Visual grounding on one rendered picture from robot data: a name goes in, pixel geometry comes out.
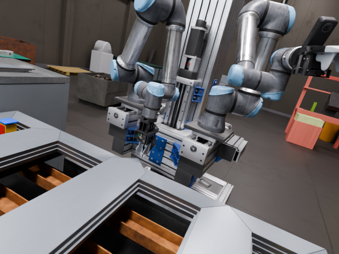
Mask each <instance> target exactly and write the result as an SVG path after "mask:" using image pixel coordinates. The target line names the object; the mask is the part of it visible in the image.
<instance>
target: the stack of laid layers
mask: <svg viewBox="0 0 339 254"><path fill-rule="evenodd" d="M16 124H17V131H20V130H25V129H29V128H30V127H28V126H26V125H24V124H22V123H20V122H18V123H16ZM54 152H59V153H61V154H63V155H65V156H67V157H69V158H71V159H73V160H75V161H77V162H79V163H81V164H83V165H85V166H87V167H89V168H92V167H94V166H96V165H98V164H100V163H102V161H100V160H98V159H96V158H94V157H91V156H89V155H87V154H85V153H83V152H81V151H79V150H77V149H74V148H72V147H70V146H68V145H66V144H64V143H62V142H60V141H56V142H52V143H49V144H46V145H42V146H39V147H36V148H32V149H29V150H26V151H22V152H19V153H16V154H13V155H9V156H6V157H3V158H0V172H1V171H4V170H7V169H9V168H12V167H15V166H18V165H21V164H24V163H26V162H29V161H32V160H35V159H38V158H40V157H43V156H46V155H49V154H52V153H54ZM137 192H139V193H141V194H143V195H145V196H147V197H149V198H152V199H154V200H156V201H158V202H160V203H162V204H164V205H166V206H168V207H170V208H172V209H174V210H176V211H178V212H180V213H182V214H184V215H186V216H188V217H190V218H192V219H193V220H192V222H191V224H190V226H189V228H188V230H187V232H186V234H185V237H184V239H183V241H182V243H181V245H180V247H179V249H178V251H177V254H181V253H182V251H183V248H184V246H185V244H186V242H187V239H188V237H189V235H190V233H191V230H192V228H193V226H194V224H195V221H196V219H197V217H198V215H199V212H200V210H201V208H199V207H197V206H195V205H193V204H191V203H189V202H187V201H184V200H182V199H180V198H178V197H176V196H174V195H172V194H170V193H167V192H165V191H163V190H161V189H159V188H157V187H155V186H153V185H151V184H149V183H146V182H144V181H142V180H140V179H138V180H137V181H136V182H135V183H133V184H132V185H131V186H130V187H129V188H127V189H126V190H125V191H124V192H123V193H121V194H120V195H119V196H118V197H117V198H115V199H114V200H113V201H112V202H111V203H109V204H108V205H107V206H106V207H105V208H103V209H102V210H101V211H100V212H99V213H97V214H96V215H95V216H94V217H93V218H91V219H90V220H89V221H88V222H87V223H85V224H84V225H83V226H82V227H81V228H79V229H78V230H77V231H76V232H75V233H73V234H72V235H71V236H70V237H69V238H67V239H66V240H65V241H64V242H63V243H61V244H60V245H59V246H58V247H57V248H55V249H54V250H53V251H52V252H50V253H49V254H72V253H73V252H74V251H75V250H76V249H77V248H78V247H79V246H80V245H81V244H82V243H83V242H85V241H86V240H87V239H88V238H89V237H90V236H91V235H92V234H93V233H94V232H95V231H96V230H97V229H98V228H100V227H101V226H102V225H103V224H104V223H105V222H106V221H107V220H108V219H109V218H110V217H111V216H112V215H114V214H115V213H116V212H117V211H118V210H119V209H120V208H121V207H122V206H123V205H124V204H125V203H126V202H127V201H129V200H130V199H131V198H132V197H133V196H134V195H135V194H136V193H137ZM252 249H254V250H256V251H258V252H260V253H262V254H297V253H295V252H293V251H291V250H289V249H286V248H284V247H282V246H280V245H278V244H276V243H274V242H272V241H269V240H267V239H265V238H263V237H261V236H259V235H257V234H255V233H253V232H252V239H251V254H252Z"/></svg>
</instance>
